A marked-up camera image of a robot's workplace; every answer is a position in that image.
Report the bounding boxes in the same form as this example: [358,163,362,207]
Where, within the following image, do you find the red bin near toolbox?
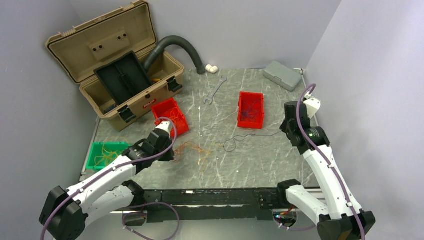
[151,98,189,137]

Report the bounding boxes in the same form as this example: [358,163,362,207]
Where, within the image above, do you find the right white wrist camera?
[303,92,322,119]

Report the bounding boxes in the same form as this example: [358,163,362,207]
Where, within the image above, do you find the black corrugated hose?
[143,35,207,75]

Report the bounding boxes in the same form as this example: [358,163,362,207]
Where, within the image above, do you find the orange cables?
[160,106,203,163]

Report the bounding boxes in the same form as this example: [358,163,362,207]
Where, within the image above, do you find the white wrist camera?
[155,120,173,139]
[303,92,322,119]

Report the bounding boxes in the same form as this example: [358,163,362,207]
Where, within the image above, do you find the tan open toolbox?
[45,0,184,131]

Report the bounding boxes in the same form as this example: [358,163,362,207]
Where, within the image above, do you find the steel open-end wrench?
[203,76,228,105]

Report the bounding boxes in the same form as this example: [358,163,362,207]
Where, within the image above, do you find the yellow cables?
[92,142,213,168]

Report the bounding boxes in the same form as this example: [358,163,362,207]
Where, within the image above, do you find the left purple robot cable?
[39,116,182,240]

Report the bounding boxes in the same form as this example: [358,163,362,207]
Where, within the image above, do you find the black toolbox tray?
[94,51,153,105]

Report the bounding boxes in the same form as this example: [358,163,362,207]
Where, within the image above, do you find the red bin right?
[237,91,265,129]

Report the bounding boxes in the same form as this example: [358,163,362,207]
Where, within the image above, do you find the black aluminium base frame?
[79,181,352,229]

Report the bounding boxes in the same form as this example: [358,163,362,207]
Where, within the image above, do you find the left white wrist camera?
[155,120,173,139]

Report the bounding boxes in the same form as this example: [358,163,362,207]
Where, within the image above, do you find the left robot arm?
[39,120,176,240]

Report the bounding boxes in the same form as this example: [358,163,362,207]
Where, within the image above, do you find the grey plastic case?
[263,60,302,92]

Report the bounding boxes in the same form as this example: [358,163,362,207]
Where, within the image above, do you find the green plastic bin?
[85,142,130,172]

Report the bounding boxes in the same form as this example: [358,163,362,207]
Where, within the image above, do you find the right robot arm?
[276,101,376,240]

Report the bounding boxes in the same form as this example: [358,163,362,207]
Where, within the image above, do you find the white pipe fitting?
[205,64,219,74]

